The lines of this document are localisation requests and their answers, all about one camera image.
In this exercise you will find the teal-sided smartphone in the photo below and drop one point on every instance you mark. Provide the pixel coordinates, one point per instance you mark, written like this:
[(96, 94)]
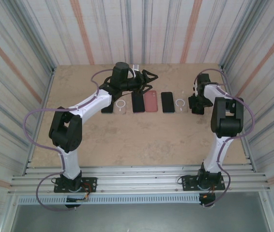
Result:
[(108, 111)]

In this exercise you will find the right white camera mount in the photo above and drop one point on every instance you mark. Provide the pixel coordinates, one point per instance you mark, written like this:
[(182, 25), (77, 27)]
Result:
[(195, 86)]

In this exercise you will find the grey metal panel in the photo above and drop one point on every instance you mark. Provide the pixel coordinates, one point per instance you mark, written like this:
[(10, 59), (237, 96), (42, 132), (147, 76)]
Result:
[(137, 220)]

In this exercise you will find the salmon red phone case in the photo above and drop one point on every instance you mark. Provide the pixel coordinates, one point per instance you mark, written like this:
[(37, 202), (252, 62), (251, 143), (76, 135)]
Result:
[(151, 104)]

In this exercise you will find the black smartphone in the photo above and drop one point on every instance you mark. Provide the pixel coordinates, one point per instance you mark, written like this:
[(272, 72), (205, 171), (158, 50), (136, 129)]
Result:
[(138, 105), (168, 102)]

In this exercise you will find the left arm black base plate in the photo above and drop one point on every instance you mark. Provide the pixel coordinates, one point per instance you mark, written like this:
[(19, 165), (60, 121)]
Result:
[(91, 183)]

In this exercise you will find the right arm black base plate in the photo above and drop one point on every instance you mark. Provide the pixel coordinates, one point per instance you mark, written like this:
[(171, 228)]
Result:
[(186, 182)]

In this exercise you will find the aluminium rail frame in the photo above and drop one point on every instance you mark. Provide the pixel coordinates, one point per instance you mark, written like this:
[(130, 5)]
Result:
[(137, 176)]

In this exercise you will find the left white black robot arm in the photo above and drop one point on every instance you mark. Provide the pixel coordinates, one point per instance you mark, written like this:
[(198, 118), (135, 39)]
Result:
[(88, 104)]

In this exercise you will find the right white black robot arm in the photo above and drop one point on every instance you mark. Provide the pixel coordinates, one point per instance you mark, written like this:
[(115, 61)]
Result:
[(226, 116)]

